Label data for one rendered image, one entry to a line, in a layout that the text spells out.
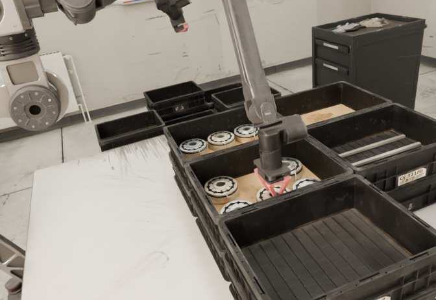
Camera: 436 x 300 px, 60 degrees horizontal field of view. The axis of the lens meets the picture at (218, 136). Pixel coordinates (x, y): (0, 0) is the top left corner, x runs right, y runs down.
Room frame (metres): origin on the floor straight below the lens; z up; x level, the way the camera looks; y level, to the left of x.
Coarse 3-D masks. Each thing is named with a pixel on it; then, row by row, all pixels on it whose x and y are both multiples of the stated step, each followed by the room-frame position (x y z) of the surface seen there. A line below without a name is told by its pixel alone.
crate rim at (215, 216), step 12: (252, 144) 1.05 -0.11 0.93; (312, 144) 1.00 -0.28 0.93; (216, 156) 1.01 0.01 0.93; (348, 168) 0.84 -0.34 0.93; (192, 180) 0.90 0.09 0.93; (324, 180) 0.81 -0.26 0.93; (204, 192) 0.82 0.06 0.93; (288, 192) 0.78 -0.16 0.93; (204, 204) 0.79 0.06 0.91; (252, 204) 0.75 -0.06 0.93; (216, 216) 0.72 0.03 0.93
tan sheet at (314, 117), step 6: (324, 108) 1.46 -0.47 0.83; (330, 108) 1.46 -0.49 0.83; (336, 108) 1.45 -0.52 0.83; (342, 108) 1.44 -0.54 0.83; (348, 108) 1.43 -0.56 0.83; (306, 114) 1.43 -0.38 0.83; (312, 114) 1.42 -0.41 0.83; (318, 114) 1.41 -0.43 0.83; (324, 114) 1.41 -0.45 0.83; (330, 114) 1.40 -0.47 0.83; (336, 114) 1.39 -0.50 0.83; (342, 114) 1.38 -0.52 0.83; (306, 120) 1.37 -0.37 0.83; (312, 120) 1.37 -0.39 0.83; (318, 120) 1.36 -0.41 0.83
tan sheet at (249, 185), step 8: (304, 168) 1.03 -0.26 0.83; (248, 176) 1.02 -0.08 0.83; (256, 176) 1.02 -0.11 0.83; (304, 176) 0.98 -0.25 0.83; (312, 176) 0.98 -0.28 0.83; (240, 184) 0.98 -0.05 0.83; (248, 184) 0.98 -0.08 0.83; (256, 184) 0.97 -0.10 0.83; (280, 184) 0.95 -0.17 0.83; (288, 184) 0.95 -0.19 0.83; (240, 192) 0.94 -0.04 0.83; (248, 192) 0.94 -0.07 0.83; (256, 192) 0.93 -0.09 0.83; (248, 200) 0.90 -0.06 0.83; (216, 208) 0.88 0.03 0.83
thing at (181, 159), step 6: (234, 108) 1.36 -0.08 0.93; (240, 108) 1.36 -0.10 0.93; (216, 114) 1.33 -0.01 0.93; (192, 120) 1.30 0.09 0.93; (198, 120) 1.31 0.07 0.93; (168, 126) 1.28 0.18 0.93; (174, 126) 1.28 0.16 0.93; (168, 132) 1.23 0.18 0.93; (168, 138) 1.18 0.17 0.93; (174, 144) 1.13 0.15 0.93; (240, 144) 1.06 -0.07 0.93; (246, 144) 1.06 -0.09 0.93; (174, 150) 1.11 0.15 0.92; (222, 150) 1.04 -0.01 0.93; (180, 156) 1.04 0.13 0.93; (198, 156) 1.02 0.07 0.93; (204, 156) 1.02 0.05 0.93; (180, 162) 1.03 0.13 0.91
